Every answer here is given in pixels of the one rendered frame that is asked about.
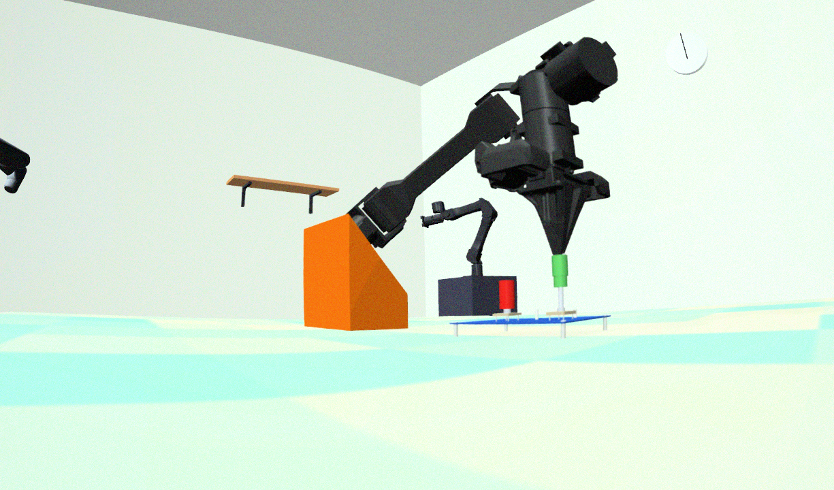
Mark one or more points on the blue circuit board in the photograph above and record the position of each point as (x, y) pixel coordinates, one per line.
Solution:
(507, 302)

